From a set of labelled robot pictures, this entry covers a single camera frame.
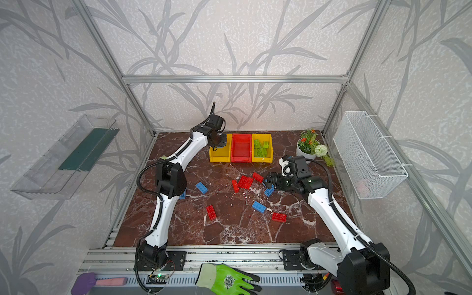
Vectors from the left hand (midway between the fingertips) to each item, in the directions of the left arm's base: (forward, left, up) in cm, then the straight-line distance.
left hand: (222, 141), depth 102 cm
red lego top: (-18, -20, -8) cm, 28 cm away
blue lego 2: (-34, -20, -8) cm, 40 cm away
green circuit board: (-62, +22, -13) cm, 67 cm away
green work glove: (-63, -5, -10) cm, 64 cm away
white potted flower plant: (-6, -46, +4) cm, 47 cm away
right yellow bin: (-1, -23, -7) cm, 24 cm away
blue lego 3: (-27, -26, -8) cm, 38 cm away
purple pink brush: (-63, +47, -11) cm, 80 cm away
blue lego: (-24, +10, -9) cm, 27 cm away
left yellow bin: (-3, +1, -9) cm, 9 cm away
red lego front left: (-37, +3, -11) cm, 38 cm away
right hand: (-28, -25, +5) cm, 37 cm away
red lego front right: (-39, -29, -9) cm, 49 cm away
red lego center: (-21, -13, -9) cm, 26 cm away
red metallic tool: (-65, -47, -6) cm, 81 cm away
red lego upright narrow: (-23, -8, -9) cm, 26 cm away
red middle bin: (+3, -11, -10) cm, 15 cm away
